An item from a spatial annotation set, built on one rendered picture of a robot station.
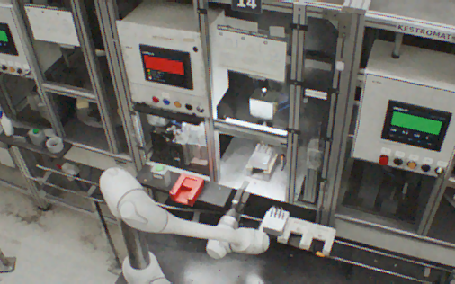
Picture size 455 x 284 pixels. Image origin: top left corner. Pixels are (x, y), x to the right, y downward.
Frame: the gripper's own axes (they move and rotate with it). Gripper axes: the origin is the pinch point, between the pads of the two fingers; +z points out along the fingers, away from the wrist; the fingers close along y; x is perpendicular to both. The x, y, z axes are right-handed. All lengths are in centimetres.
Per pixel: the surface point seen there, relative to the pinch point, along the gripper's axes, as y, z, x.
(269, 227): -7.6, -12.5, -17.1
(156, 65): 64, 4, 42
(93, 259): -100, -16, 111
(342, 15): 101, 7, -37
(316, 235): -13.7, -5.2, -39.9
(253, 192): -9.4, 7.7, -1.4
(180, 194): -8.4, -7.2, 34.0
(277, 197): -9.3, 8.9, -14.4
